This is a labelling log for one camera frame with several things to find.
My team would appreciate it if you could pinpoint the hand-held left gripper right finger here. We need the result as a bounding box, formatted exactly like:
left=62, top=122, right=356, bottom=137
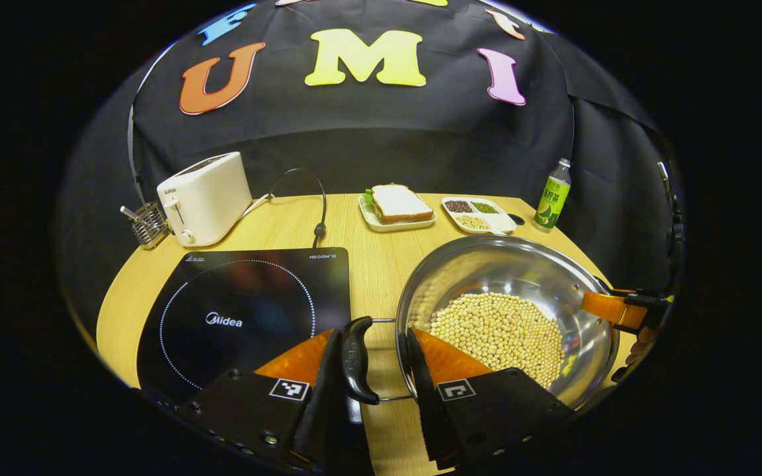
left=405, top=327, right=573, bottom=470

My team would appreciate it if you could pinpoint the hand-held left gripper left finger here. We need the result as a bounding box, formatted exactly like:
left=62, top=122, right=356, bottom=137
left=176, top=329, right=345, bottom=471

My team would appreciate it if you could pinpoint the steel pot with black handle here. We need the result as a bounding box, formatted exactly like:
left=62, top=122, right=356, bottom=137
left=340, top=235, right=621, bottom=412

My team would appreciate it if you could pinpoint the black induction cooktop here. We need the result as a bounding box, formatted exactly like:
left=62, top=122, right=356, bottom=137
left=136, top=247, right=363, bottom=424

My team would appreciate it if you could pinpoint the black stand pole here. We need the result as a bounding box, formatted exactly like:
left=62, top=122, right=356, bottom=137
left=657, top=161, right=686, bottom=265

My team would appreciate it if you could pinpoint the pile of soybeans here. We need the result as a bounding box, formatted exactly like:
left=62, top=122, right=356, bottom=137
left=421, top=292, right=566, bottom=389

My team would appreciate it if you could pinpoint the green drink bottle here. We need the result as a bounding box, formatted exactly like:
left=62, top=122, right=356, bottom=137
left=532, top=157, right=572, bottom=233

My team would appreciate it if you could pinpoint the white divided bean dish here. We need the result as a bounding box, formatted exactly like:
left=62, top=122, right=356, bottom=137
left=441, top=196, right=518, bottom=236

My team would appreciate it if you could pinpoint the white sandwich plate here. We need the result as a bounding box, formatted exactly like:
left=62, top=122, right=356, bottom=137
left=358, top=190, right=438, bottom=233

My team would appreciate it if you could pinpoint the sandwich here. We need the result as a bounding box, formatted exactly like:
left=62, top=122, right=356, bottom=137
left=365, top=184, right=435, bottom=224

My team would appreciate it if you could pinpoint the white toaster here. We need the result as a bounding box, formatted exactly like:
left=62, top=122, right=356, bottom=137
left=157, top=151, right=253, bottom=248

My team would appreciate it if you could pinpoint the black backdrop cloth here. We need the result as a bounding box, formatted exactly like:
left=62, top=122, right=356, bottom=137
left=57, top=0, right=686, bottom=331

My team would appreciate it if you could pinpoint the black power cable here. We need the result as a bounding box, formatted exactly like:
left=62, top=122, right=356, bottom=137
left=269, top=168, right=328, bottom=249

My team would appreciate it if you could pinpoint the white toaster cord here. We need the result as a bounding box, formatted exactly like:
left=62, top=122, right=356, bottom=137
left=241, top=193, right=275, bottom=218

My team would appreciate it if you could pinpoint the small wire basket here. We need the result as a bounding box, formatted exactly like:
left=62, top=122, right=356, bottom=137
left=120, top=202, right=171, bottom=250

